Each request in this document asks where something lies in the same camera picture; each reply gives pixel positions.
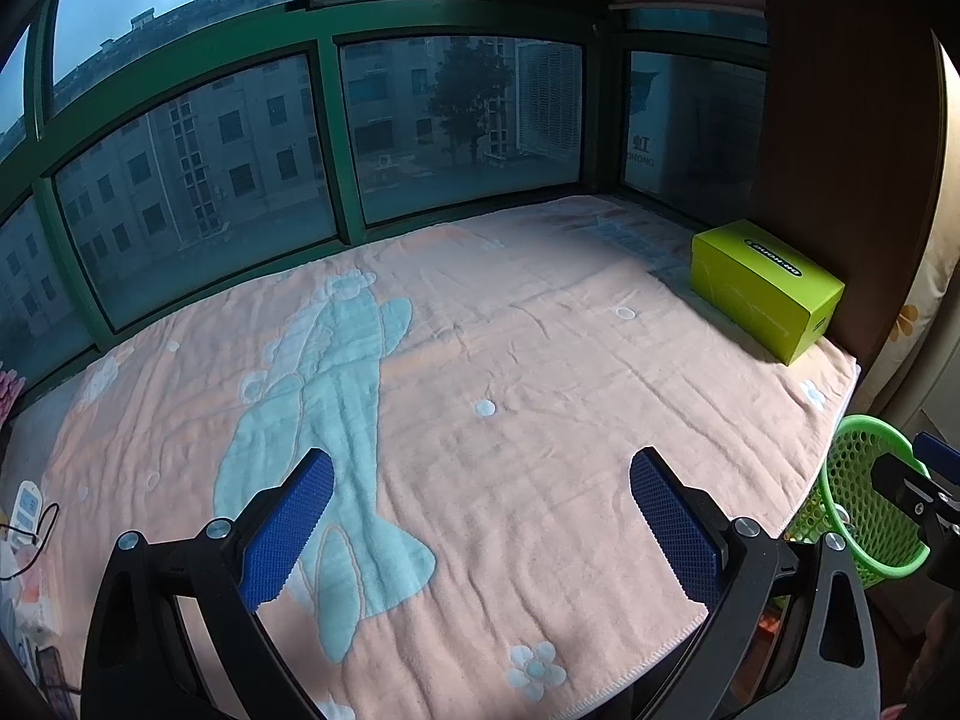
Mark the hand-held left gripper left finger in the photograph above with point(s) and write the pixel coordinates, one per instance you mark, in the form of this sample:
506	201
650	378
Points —
289	532

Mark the pink plastic item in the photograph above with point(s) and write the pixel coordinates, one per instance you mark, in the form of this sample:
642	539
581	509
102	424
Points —
7	390

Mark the white packet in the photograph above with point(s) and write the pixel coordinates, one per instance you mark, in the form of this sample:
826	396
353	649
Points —
37	607

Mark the brown wooden wardrobe panel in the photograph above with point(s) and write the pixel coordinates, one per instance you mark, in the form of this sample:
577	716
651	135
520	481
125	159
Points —
847	127

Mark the lime green cardboard box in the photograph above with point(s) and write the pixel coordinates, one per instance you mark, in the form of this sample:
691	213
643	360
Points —
757	292

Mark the pink and teal printed blanket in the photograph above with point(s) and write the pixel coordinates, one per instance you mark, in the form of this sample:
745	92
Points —
525	390

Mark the green mesh plastic wastebasket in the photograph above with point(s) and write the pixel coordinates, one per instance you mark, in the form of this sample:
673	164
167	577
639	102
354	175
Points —
862	465

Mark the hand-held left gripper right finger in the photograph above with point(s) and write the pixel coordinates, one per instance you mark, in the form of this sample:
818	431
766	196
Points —
675	529

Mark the outdoor air conditioner unit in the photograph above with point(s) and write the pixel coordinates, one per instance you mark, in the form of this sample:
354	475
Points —
551	97

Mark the green window frame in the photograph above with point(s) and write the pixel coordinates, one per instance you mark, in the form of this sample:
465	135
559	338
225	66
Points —
322	127

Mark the small white device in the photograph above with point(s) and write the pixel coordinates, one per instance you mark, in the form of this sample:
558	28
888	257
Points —
26	506

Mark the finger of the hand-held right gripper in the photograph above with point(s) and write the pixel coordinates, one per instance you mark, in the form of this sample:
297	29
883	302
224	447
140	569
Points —
937	454
900	484

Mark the floral cream curtain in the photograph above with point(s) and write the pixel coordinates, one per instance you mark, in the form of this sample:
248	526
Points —
922	300

